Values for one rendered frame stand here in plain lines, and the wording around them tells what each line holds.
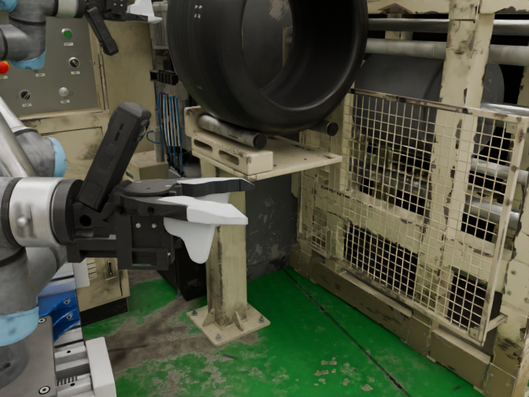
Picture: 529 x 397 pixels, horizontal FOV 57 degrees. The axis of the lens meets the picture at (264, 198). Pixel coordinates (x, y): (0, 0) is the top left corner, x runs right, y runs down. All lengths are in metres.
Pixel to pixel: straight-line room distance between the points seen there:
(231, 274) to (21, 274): 1.43
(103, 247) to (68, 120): 1.40
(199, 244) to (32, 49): 0.85
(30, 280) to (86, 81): 1.40
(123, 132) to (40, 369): 0.49
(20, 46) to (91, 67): 0.77
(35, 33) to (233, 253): 1.11
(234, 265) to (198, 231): 1.52
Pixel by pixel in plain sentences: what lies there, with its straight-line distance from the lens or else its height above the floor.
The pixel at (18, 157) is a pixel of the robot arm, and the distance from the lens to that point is 0.70.
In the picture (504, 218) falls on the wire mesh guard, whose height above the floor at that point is 0.72.
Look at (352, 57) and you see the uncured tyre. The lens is 1.56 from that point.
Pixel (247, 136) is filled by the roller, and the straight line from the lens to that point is 1.41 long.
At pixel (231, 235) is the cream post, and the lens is 1.90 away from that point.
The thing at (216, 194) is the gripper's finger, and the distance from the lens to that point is 0.57.
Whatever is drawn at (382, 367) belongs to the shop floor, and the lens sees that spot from 1.97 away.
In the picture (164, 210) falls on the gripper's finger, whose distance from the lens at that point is 0.46.
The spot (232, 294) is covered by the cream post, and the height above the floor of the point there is 0.17.
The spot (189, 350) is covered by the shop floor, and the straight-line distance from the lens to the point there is 2.02.
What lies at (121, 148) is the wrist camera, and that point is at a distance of 0.50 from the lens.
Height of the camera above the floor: 1.24
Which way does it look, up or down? 21 degrees down
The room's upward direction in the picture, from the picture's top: straight up
